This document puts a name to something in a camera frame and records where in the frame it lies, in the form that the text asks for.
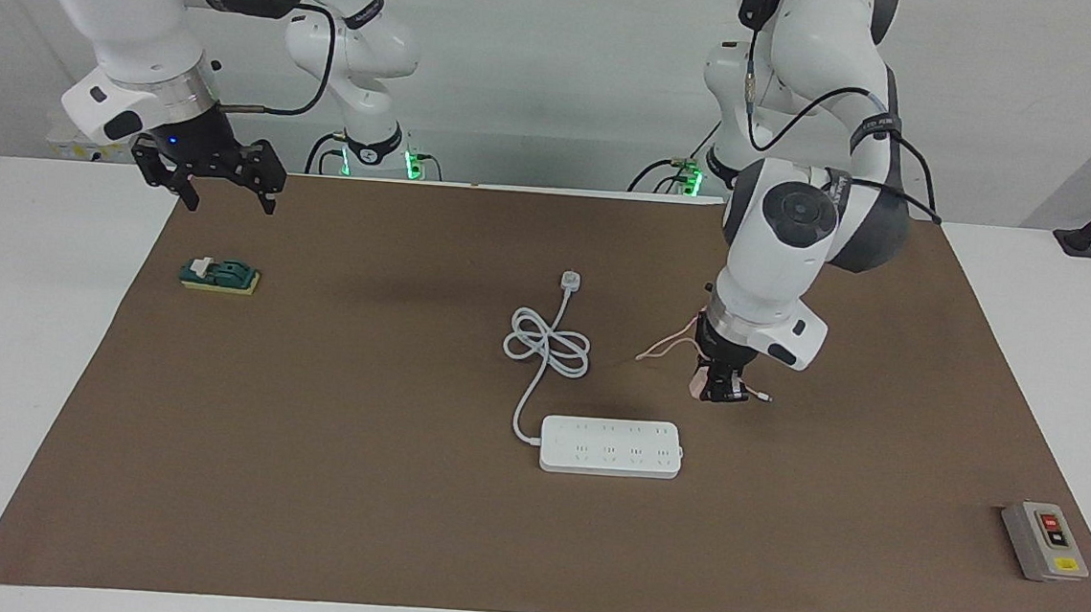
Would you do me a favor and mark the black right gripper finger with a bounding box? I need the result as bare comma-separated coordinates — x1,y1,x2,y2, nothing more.
230,139,289,219
128,135,205,214

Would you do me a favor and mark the pink charging cable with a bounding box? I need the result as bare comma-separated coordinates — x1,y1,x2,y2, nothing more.
633,310,780,403

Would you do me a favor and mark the white power strip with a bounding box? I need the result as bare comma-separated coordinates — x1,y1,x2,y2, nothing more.
537,413,686,482

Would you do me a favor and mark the white box yellow label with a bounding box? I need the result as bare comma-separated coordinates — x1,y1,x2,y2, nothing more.
45,125,141,166

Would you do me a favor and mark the brown table mat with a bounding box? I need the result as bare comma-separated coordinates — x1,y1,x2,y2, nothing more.
0,152,1091,612

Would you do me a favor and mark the black base cable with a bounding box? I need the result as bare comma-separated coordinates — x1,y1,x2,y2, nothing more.
303,129,352,178
626,110,725,201

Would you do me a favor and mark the green knife switch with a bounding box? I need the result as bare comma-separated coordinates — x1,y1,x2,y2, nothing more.
179,255,262,298

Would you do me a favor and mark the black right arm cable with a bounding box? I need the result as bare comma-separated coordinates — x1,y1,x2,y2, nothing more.
214,0,339,123

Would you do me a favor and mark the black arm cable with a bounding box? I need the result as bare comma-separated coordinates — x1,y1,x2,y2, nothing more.
733,0,958,226
214,0,339,123

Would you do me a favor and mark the white power strip cord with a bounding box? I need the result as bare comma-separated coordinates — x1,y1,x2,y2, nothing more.
496,264,598,449

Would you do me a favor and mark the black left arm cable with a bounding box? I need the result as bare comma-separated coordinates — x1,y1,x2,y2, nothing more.
733,0,958,226

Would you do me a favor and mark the grey on-off switch box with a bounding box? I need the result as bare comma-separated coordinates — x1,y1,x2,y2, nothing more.
997,498,1091,586

